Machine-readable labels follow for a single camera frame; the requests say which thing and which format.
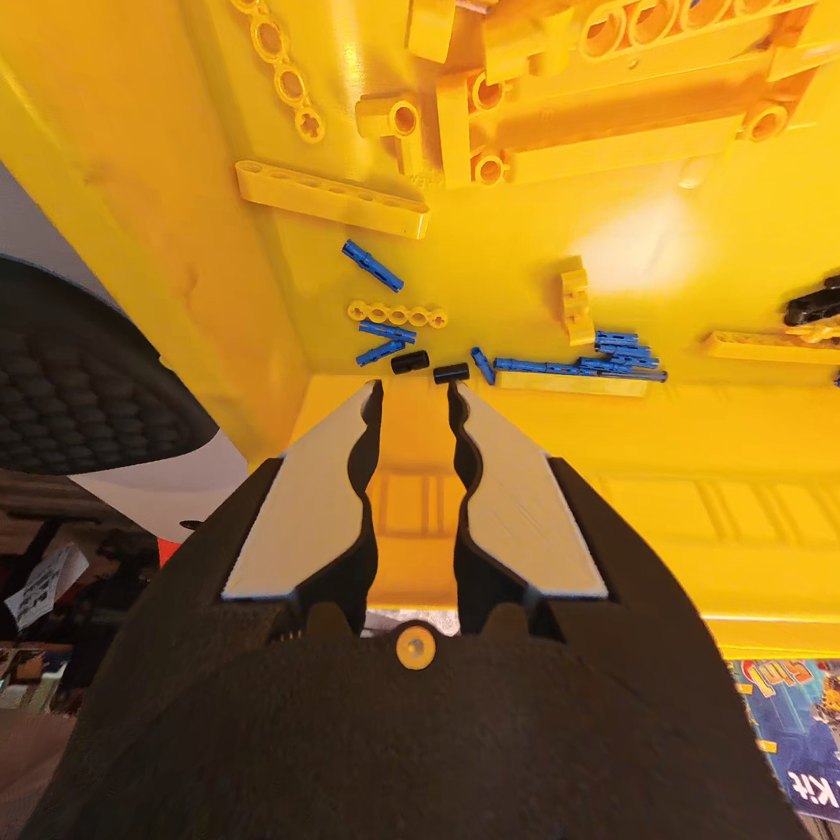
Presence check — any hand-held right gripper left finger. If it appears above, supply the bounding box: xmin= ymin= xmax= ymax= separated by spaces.
xmin=221 ymin=381 xmax=385 ymax=618

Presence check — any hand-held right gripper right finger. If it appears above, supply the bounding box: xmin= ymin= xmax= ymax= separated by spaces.
xmin=447 ymin=381 xmax=611 ymax=618

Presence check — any yellow bin with bricks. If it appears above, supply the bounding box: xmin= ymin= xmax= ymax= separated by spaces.
xmin=0 ymin=0 xmax=840 ymax=660

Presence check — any pile of toy bricks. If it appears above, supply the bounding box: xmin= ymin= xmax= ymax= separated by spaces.
xmin=230 ymin=0 xmax=840 ymax=397

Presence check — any black wrist rest pad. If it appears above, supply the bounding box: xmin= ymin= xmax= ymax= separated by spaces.
xmin=0 ymin=256 xmax=220 ymax=476

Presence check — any printed toy box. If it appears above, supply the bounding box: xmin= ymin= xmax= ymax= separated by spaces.
xmin=726 ymin=659 xmax=840 ymax=825

